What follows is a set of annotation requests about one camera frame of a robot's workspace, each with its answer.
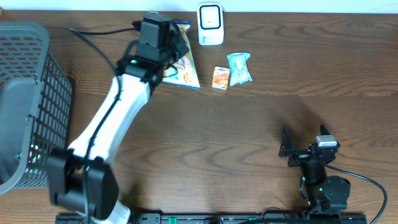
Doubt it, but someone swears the yellow snack bag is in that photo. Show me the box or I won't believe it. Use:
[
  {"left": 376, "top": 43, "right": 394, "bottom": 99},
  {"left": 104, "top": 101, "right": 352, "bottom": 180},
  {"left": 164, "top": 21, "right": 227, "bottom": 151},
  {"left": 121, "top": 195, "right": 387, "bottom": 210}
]
[{"left": 162, "top": 20, "right": 200, "bottom": 90}]

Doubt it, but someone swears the orange small box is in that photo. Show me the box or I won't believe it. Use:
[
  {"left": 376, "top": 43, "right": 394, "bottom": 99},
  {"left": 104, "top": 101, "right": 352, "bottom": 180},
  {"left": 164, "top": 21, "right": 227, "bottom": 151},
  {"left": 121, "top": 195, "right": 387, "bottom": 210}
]
[{"left": 211, "top": 67, "right": 230, "bottom": 90}]

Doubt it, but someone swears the teal snack packet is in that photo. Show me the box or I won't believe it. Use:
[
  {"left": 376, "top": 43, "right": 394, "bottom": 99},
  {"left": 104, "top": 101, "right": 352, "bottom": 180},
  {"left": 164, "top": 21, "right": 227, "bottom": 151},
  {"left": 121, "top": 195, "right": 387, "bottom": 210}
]
[{"left": 227, "top": 52, "right": 252, "bottom": 86}]

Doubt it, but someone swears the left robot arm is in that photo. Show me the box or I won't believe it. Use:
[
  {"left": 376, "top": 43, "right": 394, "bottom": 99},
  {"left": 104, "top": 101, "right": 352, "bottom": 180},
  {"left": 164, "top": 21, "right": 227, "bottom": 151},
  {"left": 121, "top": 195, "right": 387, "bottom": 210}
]
[{"left": 45, "top": 12, "right": 190, "bottom": 223}]

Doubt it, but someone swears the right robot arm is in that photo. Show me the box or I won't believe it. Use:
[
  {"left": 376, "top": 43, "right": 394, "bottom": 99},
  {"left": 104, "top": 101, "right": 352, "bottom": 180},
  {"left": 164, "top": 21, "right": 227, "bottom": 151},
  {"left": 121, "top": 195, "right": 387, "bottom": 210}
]
[{"left": 279, "top": 125, "right": 351, "bottom": 213}]

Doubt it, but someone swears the white barcode scanner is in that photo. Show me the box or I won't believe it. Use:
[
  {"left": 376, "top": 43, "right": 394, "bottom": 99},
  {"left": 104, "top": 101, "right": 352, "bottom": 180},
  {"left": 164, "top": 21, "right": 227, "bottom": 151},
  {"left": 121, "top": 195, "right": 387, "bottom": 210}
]
[{"left": 197, "top": 2, "right": 224, "bottom": 46}]

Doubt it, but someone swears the grey plastic mesh basket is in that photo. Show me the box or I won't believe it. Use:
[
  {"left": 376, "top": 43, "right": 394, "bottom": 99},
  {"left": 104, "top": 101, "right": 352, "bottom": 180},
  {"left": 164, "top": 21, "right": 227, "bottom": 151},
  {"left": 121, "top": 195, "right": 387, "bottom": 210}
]
[{"left": 1, "top": 22, "right": 73, "bottom": 194}]

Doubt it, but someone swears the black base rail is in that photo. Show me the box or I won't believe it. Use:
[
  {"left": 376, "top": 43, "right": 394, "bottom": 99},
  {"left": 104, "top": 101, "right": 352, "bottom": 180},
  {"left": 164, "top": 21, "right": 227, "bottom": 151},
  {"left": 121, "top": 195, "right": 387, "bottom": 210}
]
[{"left": 55, "top": 212, "right": 368, "bottom": 224}]

